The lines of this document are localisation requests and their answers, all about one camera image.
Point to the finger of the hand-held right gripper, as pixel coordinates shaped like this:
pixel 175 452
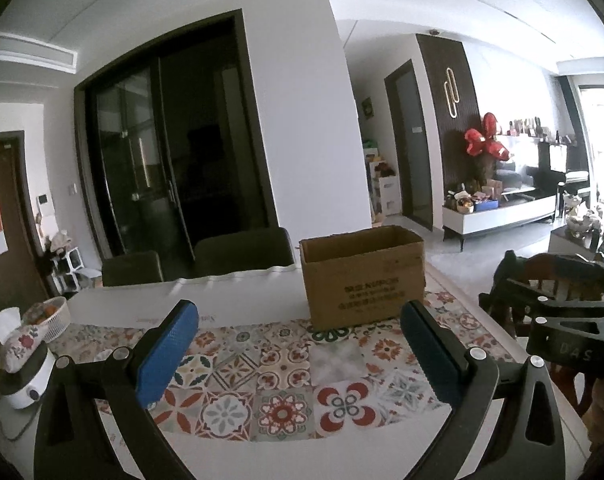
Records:
pixel 522 305
pixel 602 275

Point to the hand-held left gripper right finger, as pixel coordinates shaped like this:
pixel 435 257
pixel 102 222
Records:
pixel 427 355

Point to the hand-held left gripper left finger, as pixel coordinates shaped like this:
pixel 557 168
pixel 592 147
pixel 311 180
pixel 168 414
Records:
pixel 169 355

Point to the brown cardboard box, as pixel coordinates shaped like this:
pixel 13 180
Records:
pixel 362 280

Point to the person's right hand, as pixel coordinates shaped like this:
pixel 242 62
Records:
pixel 602 405

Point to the dark cloth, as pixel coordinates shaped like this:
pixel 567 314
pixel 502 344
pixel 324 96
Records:
pixel 508 265

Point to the cluttered coffee table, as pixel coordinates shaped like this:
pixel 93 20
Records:
pixel 582 232

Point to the white television cabinet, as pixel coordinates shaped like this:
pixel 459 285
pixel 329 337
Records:
pixel 502 217

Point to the dark green dining chair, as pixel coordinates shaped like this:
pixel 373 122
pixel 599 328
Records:
pixel 244 252
pixel 132 267

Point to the patterned tile table mat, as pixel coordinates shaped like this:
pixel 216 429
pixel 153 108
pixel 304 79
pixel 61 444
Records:
pixel 282 360

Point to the pile of small boxes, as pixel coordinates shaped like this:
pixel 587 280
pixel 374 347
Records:
pixel 474 200

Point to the white plastic basket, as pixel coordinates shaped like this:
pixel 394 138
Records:
pixel 54 322

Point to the television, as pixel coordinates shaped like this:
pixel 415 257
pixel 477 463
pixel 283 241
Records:
pixel 552 165

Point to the white cube shelf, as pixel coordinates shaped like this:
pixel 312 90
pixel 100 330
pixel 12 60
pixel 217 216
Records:
pixel 67 267

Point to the floral tissue box cover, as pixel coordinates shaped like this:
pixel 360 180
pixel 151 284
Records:
pixel 22 345

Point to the row of shelf ornaments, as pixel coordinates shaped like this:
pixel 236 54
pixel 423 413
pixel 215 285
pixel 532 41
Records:
pixel 532 129

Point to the red foil balloons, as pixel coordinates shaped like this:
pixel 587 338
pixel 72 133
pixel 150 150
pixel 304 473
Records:
pixel 484 140

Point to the dark hallway door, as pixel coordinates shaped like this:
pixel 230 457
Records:
pixel 409 150

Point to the brown plush toy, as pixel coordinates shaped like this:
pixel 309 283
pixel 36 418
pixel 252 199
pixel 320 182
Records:
pixel 383 166

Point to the brown entrance door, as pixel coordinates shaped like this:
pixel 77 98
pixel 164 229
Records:
pixel 17 220

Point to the dark glass sliding door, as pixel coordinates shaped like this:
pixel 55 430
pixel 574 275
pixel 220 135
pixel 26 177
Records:
pixel 182 135

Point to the ceiling air vent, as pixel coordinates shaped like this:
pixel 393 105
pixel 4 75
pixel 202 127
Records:
pixel 27 52

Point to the clip-shaped wall lamp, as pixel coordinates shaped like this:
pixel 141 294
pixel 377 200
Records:
pixel 452 92

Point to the small green wall picture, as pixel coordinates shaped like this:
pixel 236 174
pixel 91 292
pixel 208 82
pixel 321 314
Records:
pixel 367 108

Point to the dark wood wall panel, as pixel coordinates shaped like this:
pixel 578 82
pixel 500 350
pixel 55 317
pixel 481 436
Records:
pixel 467 60

